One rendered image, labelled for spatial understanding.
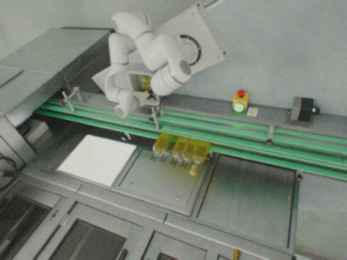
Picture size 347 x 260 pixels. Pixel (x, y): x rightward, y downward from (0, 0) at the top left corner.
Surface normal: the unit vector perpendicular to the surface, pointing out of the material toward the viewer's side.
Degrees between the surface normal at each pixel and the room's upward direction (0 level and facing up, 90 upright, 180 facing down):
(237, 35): 0
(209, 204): 90
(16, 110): 90
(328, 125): 90
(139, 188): 90
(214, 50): 4
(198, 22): 4
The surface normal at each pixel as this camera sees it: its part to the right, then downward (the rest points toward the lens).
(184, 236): -0.14, -0.72
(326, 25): -0.39, 0.68
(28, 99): 0.91, 0.18
